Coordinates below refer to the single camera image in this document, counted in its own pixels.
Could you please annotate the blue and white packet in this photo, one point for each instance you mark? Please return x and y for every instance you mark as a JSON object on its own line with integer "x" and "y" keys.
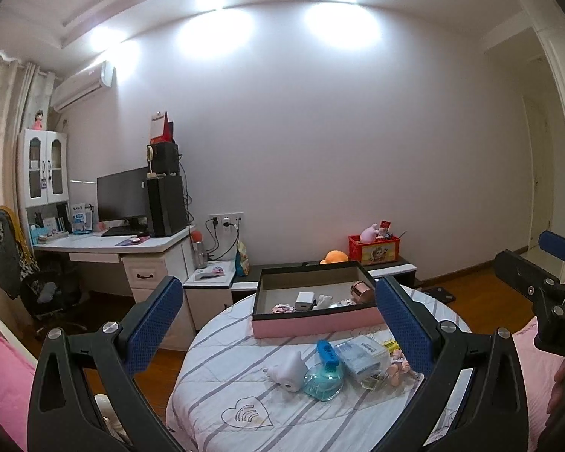
{"x": 81, "y": 219}

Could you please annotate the orange-capped water bottle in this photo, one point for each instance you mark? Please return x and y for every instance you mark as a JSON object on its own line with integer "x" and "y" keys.
{"x": 198, "y": 252}

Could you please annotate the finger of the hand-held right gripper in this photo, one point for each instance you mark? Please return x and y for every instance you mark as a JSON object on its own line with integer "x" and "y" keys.
{"x": 560, "y": 245}
{"x": 515, "y": 268}

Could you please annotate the grey jacket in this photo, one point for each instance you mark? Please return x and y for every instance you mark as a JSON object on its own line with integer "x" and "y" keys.
{"x": 7, "y": 254}

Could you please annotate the black bathroom scale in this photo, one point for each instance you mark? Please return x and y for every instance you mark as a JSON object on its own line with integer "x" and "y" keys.
{"x": 438, "y": 294}

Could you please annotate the rose gold jar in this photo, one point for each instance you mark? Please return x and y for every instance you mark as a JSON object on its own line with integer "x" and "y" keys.
{"x": 361, "y": 292}

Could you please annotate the red printed crate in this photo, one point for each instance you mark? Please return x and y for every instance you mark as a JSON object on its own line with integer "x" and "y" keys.
{"x": 374, "y": 249}

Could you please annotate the black office chair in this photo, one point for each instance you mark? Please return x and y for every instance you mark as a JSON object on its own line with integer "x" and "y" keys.
{"x": 52, "y": 301}

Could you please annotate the pink building block toy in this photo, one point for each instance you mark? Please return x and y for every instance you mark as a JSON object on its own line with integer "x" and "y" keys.
{"x": 282, "y": 308}

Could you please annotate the black computer tower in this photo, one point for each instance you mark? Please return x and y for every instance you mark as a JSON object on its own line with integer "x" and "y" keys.
{"x": 167, "y": 207}

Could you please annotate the yellow highlighter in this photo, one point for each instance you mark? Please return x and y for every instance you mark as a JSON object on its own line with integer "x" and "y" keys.
{"x": 391, "y": 344}

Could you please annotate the pink storage box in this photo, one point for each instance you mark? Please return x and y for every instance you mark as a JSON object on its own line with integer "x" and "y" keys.
{"x": 310, "y": 325}

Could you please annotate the black speaker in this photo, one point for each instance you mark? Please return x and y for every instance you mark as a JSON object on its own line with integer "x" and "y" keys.
{"x": 167, "y": 157}

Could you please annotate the person's right hand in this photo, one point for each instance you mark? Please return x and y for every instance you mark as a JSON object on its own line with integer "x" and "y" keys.
{"x": 558, "y": 386}

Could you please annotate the white air conditioner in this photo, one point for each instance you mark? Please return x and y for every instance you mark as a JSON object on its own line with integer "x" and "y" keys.
{"x": 82, "y": 87}

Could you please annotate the clear dental floss box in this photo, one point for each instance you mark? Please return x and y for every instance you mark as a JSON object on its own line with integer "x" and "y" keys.
{"x": 362, "y": 358}

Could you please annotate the black computer monitor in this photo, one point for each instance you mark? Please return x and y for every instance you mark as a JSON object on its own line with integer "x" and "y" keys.
{"x": 122, "y": 193}

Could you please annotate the teal glass perfume bottle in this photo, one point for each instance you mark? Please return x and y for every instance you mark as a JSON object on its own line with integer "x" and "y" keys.
{"x": 322, "y": 383}

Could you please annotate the red desk calendar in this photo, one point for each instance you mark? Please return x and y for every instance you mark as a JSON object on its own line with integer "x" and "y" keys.
{"x": 159, "y": 127}

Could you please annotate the pink bed blanket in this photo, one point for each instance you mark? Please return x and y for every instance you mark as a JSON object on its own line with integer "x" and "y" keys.
{"x": 0, "y": 376}

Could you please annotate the pink mouse pad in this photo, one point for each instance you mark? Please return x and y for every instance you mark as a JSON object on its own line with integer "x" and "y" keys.
{"x": 125, "y": 242}

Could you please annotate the pink doll figure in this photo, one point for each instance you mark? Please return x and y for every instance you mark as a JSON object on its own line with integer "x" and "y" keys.
{"x": 39, "y": 121}

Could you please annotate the black keyboard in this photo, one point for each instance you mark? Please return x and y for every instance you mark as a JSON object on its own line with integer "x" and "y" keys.
{"x": 122, "y": 230}

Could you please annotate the small white clip fan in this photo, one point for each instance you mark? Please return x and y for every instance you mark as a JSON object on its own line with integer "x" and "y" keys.
{"x": 149, "y": 151}

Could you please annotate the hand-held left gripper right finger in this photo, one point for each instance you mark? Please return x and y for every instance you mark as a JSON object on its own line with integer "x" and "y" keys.
{"x": 405, "y": 329}

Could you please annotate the white cube charger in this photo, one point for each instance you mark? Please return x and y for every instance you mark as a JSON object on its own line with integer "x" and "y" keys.
{"x": 304, "y": 301}

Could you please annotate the white wall outlet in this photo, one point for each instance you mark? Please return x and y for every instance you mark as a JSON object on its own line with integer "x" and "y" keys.
{"x": 226, "y": 220}

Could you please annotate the white nightstand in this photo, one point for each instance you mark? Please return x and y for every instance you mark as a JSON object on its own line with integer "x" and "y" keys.
{"x": 207, "y": 301}

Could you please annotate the pink quilt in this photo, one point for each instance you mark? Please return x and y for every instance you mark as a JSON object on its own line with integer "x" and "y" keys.
{"x": 527, "y": 362}

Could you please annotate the yellow duck plush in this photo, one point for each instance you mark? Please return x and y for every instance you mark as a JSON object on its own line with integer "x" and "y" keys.
{"x": 335, "y": 257}

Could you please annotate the white bed frame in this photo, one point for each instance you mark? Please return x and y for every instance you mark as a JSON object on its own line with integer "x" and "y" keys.
{"x": 4, "y": 334}

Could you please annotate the white plug night light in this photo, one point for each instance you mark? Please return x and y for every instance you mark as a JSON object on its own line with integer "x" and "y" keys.
{"x": 287, "y": 369}

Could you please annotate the teal desk organizer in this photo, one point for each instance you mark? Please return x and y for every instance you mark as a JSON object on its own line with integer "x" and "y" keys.
{"x": 42, "y": 234}

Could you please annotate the white desk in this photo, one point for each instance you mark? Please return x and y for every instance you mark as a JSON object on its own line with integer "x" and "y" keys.
{"x": 160, "y": 243}

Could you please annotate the blue highlighter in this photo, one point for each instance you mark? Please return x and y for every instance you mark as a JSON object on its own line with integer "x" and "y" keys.
{"x": 327, "y": 354}

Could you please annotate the snack bag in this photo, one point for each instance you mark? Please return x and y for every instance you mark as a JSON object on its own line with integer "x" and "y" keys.
{"x": 242, "y": 261}

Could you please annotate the white hutch cabinet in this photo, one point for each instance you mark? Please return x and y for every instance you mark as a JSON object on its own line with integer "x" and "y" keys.
{"x": 44, "y": 134}

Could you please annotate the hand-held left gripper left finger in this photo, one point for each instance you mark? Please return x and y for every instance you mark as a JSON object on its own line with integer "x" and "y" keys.
{"x": 153, "y": 325}

